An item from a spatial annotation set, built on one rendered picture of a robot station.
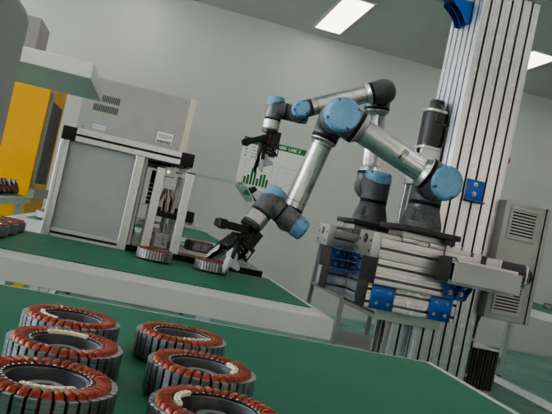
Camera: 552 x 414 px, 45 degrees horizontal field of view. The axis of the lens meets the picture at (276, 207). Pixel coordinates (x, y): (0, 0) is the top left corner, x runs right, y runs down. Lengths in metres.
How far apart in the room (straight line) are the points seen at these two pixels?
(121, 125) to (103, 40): 5.63
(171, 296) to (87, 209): 0.83
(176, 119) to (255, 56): 5.70
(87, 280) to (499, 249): 1.70
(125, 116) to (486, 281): 1.39
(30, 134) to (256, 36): 3.23
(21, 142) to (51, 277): 4.57
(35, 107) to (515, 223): 4.38
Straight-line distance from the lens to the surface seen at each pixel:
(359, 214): 2.87
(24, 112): 6.09
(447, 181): 2.29
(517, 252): 2.77
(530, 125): 9.28
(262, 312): 1.56
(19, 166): 6.06
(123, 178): 2.29
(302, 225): 2.20
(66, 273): 1.53
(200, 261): 2.09
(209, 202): 7.85
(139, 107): 2.43
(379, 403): 0.87
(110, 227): 2.29
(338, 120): 2.20
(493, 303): 2.74
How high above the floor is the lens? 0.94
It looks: 2 degrees up
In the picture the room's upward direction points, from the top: 12 degrees clockwise
